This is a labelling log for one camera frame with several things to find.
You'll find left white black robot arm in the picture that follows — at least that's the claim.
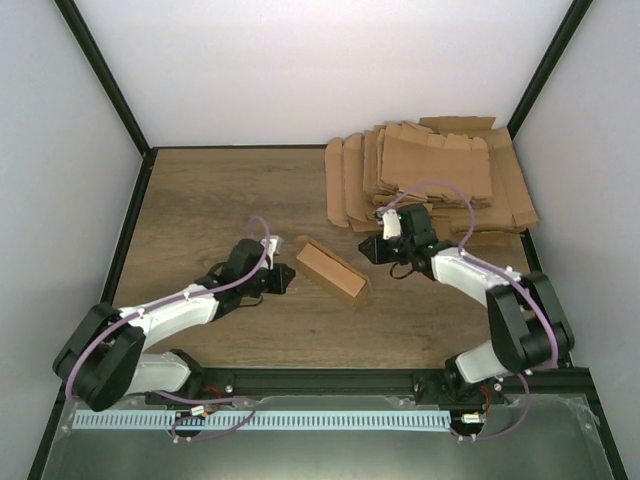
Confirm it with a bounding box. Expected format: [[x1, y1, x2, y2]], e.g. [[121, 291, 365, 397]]
[[52, 236, 296, 412]]

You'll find brown cardboard box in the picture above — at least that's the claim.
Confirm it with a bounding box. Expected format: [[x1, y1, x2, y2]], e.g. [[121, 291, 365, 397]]
[[295, 235, 371, 309]]

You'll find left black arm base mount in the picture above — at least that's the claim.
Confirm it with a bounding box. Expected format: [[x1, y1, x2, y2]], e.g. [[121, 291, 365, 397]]
[[142, 375, 235, 408]]

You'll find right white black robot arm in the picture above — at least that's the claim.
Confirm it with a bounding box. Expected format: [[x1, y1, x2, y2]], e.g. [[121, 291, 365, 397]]
[[358, 204, 575, 403]]

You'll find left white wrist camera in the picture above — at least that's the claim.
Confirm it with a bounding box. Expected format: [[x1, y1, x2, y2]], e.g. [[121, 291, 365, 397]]
[[260, 235, 283, 261]]

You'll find light blue slotted cable duct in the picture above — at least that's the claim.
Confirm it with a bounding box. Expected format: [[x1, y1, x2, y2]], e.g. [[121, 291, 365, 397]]
[[72, 410, 451, 433]]

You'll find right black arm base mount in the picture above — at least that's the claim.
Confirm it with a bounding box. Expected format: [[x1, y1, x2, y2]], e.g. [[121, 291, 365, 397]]
[[411, 369, 494, 406]]

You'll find black frame post right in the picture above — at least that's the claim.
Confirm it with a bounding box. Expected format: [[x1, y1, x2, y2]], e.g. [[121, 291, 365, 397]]
[[507, 0, 593, 139]]

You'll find stack of flat cardboard blanks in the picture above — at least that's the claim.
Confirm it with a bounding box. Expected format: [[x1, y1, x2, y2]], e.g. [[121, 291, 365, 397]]
[[324, 116, 539, 243]]

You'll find black frame post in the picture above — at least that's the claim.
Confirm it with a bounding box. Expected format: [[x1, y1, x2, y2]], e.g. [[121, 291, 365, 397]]
[[507, 0, 593, 139], [53, 0, 152, 156]]

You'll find black frame post left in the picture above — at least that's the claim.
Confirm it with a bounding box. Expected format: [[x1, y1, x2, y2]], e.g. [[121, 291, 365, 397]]
[[53, 0, 152, 156]]

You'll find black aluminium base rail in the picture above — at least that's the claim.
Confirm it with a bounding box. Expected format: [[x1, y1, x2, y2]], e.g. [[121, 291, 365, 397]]
[[64, 367, 591, 401]]

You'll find clear plastic sheet cover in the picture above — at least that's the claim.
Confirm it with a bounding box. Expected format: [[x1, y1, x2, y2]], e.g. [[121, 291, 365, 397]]
[[34, 395, 614, 479]]

